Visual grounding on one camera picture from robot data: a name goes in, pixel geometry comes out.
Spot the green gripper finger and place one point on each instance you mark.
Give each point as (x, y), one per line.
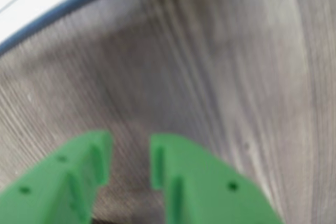
(47, 190)
(204, 195)

